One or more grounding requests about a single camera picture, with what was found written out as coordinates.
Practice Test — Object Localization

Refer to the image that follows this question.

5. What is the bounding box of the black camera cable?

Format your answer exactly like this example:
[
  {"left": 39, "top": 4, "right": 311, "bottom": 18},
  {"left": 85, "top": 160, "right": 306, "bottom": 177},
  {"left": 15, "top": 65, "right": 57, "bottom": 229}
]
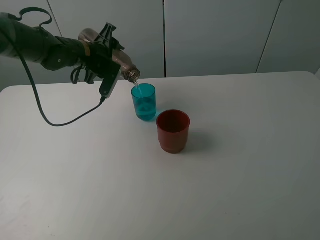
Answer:
[{"left": 14, "top": 49, "right": 106, "bottom": 127}]

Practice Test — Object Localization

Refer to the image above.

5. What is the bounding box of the clear plastic water bottle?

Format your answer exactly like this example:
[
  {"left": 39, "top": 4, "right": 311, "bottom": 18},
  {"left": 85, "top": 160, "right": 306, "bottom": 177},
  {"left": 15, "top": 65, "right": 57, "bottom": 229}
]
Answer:
[{"left": 78, "top": 28, "right": 141, "bottom": 84}]

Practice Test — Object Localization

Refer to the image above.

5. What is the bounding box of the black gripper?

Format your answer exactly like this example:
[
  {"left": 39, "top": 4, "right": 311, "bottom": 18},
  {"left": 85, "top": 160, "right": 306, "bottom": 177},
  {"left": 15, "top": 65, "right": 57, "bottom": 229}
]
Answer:
[{"left": 79, "top": 23, "right": 125, "bottom": 85}]

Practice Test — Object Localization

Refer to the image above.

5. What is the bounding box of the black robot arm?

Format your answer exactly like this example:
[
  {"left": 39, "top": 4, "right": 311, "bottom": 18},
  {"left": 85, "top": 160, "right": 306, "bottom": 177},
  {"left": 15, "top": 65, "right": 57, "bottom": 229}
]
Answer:
[{"left": 0, "top": 7, "right": 124, "bottom": 85}]

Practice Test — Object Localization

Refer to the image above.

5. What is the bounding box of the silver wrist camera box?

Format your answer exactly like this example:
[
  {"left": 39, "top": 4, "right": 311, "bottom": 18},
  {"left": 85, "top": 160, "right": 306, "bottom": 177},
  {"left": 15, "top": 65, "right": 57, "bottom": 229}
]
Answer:
[{"left": 99, "top": 62, "right": 121, "bottom": 99}]

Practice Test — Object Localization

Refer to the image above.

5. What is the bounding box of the red plastic cup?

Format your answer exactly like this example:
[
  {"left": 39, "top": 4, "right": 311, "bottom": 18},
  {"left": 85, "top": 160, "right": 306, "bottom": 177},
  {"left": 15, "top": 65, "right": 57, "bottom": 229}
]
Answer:
[{"left": 156, "top": 109, "right": 191, "bottom": 154}]

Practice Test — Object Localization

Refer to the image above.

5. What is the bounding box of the teal translucent plastic cup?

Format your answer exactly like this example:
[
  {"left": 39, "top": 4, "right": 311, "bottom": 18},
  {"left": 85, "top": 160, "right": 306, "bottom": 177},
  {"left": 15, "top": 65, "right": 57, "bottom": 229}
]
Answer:
[{"left": 131, "top": 83, "right": 157, "bottom": 122}]

